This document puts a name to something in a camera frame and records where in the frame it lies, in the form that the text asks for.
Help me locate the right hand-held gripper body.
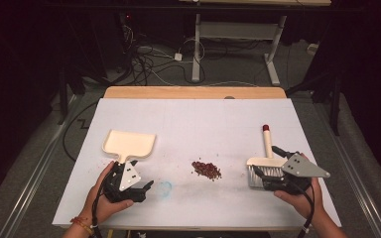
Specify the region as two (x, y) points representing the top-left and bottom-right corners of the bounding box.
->
(262, 152), (331, 195)

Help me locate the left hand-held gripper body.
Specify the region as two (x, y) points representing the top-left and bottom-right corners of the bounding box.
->
(102, 161), (147, 203)

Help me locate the cream brush with red tip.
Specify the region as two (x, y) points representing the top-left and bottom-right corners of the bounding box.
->
(246, 124), (289, 189)

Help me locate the cream dustpan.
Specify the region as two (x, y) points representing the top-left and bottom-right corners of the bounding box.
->
(101, 129), (157, 164)

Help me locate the pile of red beans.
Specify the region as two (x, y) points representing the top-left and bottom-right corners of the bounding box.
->
(190, 153), (224, 182)

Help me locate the person's right hand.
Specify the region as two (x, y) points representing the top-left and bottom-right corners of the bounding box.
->
(273, 178), (325, 221)

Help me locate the person's left hand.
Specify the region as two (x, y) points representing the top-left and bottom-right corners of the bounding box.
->
(78, 161), (135, 224)

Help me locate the black stand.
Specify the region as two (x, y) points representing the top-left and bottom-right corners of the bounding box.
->
(58, 65), (87, 126)
(286, 65), (343, 137)

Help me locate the white table mat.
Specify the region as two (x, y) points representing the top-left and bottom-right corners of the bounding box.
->
(52, 97), (342, 229)

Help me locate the wooden table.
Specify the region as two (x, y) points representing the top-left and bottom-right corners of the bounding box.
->
(102, 85), (288, 100)

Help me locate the white box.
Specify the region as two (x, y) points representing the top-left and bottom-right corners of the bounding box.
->
(307, 42), (321, 56)

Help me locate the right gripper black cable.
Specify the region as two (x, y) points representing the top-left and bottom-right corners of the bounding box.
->
(287, 179), (316, 238)

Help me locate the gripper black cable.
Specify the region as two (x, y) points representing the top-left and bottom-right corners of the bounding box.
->
(287, 179), (316, 238)
(90, 170), (113, 238)

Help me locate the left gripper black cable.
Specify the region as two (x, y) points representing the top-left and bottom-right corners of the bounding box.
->
(90, 170), (113, 238)

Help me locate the metal floor rail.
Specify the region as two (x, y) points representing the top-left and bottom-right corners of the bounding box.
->
(311, 98), (381, 238)
(0, 95), (80, 238)

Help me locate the red orange bracelet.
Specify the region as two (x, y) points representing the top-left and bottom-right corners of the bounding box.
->
(69, 216), (95, 235)

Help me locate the black floor cable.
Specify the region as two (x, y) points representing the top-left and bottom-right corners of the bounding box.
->
(62, 100), (100, 163)

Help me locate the tangle of floor cables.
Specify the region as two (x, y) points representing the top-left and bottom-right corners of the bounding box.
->
(117, 24), (262, 87)

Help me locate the white desk frame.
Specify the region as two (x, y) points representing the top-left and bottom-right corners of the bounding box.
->
(178, 0), (332, 86)

